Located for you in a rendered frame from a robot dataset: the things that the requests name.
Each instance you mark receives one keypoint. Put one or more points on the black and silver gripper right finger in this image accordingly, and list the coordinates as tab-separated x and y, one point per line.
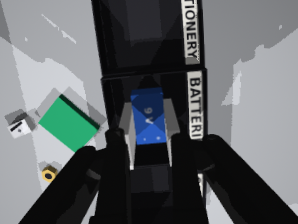
245	196

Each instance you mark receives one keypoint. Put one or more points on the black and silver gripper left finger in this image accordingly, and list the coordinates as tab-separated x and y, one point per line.
68	197

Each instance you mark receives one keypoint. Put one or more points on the black three-compartment bin rack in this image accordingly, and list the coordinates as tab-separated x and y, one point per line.
143	38

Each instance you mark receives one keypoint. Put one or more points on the yellow hex nut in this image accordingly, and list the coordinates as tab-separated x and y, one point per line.
49	173

